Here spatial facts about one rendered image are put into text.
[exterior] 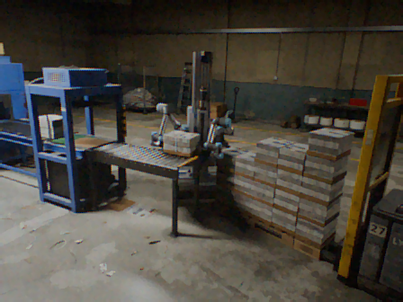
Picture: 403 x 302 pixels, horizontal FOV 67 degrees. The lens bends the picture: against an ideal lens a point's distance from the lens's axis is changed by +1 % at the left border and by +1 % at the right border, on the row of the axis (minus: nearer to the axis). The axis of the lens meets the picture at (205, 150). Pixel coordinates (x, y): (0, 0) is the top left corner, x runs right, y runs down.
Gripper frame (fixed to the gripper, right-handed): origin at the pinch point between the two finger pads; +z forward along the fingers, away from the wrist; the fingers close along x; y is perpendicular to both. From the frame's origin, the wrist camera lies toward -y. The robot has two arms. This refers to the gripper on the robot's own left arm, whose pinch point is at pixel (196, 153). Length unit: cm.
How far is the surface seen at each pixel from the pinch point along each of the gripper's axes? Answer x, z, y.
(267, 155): 8, -92, 16
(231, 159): -6.3, -44.9, -2.1
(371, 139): 58, -183, 58
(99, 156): 65, 99, -4
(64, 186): 76, 153, -51
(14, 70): -11, 355, 83
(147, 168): 65, 28, -5
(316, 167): 26, -144, 17
